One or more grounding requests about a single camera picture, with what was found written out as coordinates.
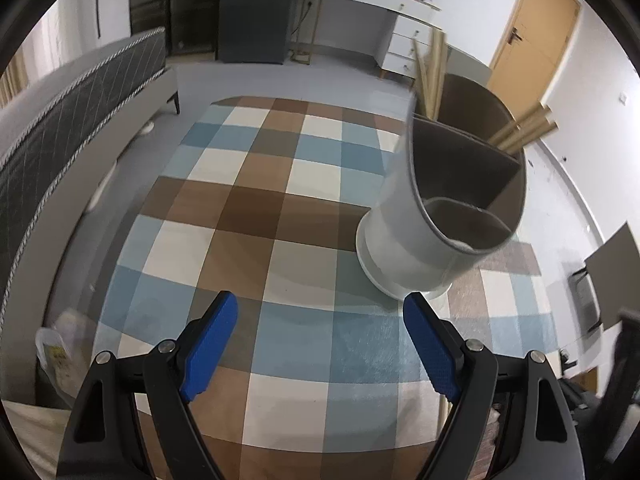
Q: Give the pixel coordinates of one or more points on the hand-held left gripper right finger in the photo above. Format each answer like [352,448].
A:
[432,345]

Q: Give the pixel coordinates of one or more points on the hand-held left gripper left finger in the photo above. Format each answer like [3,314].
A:
[210,345]

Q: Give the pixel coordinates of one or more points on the grey white utensil holder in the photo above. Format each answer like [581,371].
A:
[400,240]

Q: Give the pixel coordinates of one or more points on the checkered tablecloth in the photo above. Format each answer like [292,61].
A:
[250,220]

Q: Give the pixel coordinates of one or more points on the clear plastic bag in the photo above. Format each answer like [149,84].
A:
[52,360]

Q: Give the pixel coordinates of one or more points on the white table foot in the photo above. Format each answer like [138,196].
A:
[100,187]
[146,128]

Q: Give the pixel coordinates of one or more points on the beige cloth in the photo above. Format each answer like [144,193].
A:
[35,440]

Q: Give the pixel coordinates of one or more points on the dark quilted mattress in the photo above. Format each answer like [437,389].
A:
[75,100]

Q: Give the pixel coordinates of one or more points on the grey nightstand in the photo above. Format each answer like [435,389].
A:
[465,62]

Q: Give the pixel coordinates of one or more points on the dark grey refrigerator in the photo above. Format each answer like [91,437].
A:
[250,20]

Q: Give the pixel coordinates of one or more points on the wooden door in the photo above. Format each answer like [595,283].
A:
[540,35]

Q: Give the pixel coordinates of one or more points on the beige curtain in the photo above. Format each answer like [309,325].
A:
[12,82]

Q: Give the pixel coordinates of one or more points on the dark glass cabinet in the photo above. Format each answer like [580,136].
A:
[190,10]

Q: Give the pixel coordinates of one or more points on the white wardrobe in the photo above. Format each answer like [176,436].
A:
[85,15]

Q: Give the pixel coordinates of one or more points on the white wall switch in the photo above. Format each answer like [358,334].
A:
[623,98]

